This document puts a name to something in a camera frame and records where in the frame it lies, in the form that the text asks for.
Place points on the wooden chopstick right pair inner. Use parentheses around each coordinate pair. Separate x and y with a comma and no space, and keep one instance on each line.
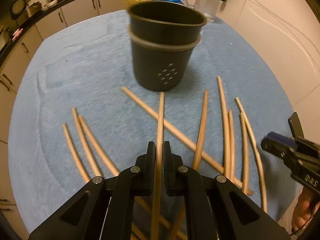
(245,156)

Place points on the lower kitchen cabinets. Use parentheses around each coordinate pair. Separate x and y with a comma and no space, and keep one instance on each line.
(18,54)

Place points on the wooden chopstick short right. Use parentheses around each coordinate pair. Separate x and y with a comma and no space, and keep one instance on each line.
(232,146)

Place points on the person's right hand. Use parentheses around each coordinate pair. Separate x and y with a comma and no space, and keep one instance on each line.
(303,210)

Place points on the wooden chopstick tall right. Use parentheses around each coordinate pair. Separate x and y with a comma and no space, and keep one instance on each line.
(225,122)

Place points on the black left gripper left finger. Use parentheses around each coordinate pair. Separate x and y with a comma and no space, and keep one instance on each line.
(103,208)

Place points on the black utensil holder cup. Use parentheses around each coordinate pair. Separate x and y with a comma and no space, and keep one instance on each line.
(163,36)

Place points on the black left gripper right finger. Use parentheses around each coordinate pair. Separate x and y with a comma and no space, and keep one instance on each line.
(214,207)

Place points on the blue towel mat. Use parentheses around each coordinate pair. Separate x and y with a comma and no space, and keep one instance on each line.
(85,67)

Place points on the long diagonal wooden chopstick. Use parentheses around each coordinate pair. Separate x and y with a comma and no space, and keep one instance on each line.
(173,130)

